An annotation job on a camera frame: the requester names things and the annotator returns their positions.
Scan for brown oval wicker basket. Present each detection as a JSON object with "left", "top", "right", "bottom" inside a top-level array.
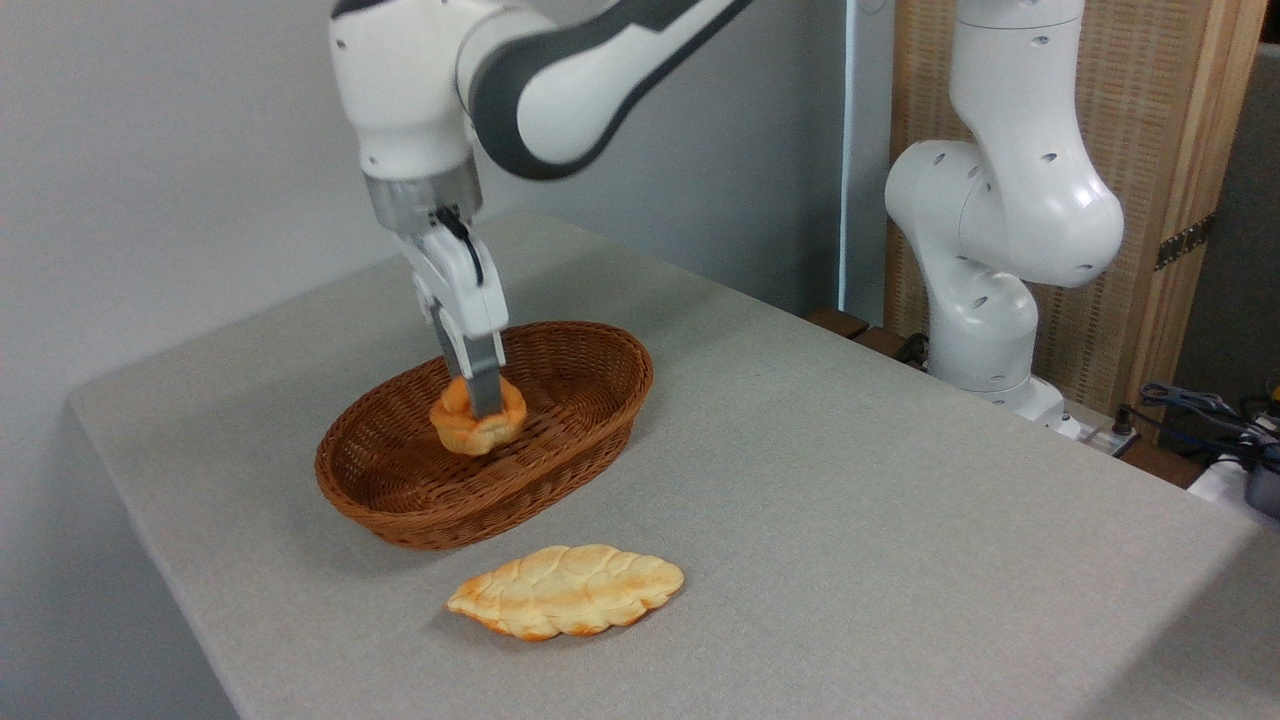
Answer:
[{"left": 314, "top": 320, "right": 655, "bottom": 552}]

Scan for round orange bread roll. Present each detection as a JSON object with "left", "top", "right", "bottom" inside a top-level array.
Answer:
[{"left": 429, "top": 375, "right": 529, "bottom": 458}]

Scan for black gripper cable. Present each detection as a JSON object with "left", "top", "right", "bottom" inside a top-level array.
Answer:
[{"left": 435, "top": 205, "right": 486, "bottom": 289}]

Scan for dark wooden board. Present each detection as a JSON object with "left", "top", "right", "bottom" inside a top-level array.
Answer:
[{"left": 804, "top": 306, "right": 933, "bottom": 373}]

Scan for white vertical wall trim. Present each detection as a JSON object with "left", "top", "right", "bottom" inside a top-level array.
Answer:
[{"left": 838, "top": 0, "right": 897, "bottom": 313}]

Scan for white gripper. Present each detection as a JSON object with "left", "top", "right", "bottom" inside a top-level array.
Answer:
[{"left": 398, "top": 222, "right": 510, "bottom": 420}]

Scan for blue-grey cable bundle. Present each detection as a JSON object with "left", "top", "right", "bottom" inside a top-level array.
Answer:
[{"left": 1115, "top": 381, "right": 1280, "bottom": 471}]

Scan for woven wooden folding screen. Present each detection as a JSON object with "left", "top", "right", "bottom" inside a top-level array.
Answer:
[{"left": 884, "top": 0, "right": 1270, "bottom": 443}]

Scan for long braided bread loaf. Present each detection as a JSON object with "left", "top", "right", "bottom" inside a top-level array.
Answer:
[{"left": 445, "top": 544, "right": 687, "bottom": 642}]

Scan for brass screen hinge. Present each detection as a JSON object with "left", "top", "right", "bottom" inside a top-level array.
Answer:
[{"left": 1154, "top": 212, "right": 1217, "bottom": 272}]

